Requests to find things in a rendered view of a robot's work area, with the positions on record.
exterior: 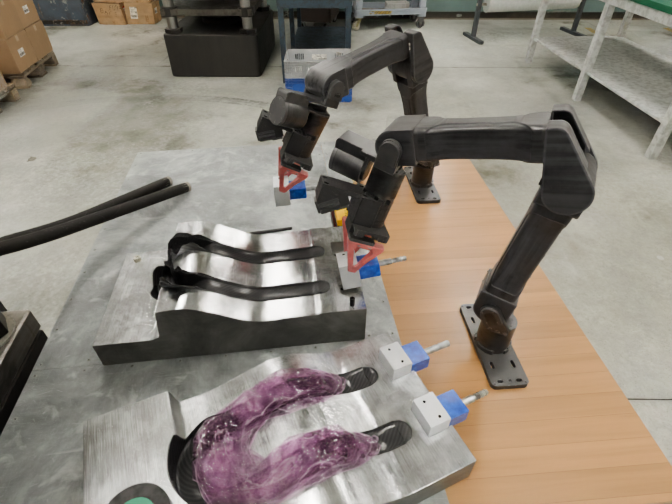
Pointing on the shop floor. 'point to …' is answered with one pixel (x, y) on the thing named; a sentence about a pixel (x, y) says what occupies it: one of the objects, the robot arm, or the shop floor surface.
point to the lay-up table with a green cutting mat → (619, 62)
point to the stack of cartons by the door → (127, 11)
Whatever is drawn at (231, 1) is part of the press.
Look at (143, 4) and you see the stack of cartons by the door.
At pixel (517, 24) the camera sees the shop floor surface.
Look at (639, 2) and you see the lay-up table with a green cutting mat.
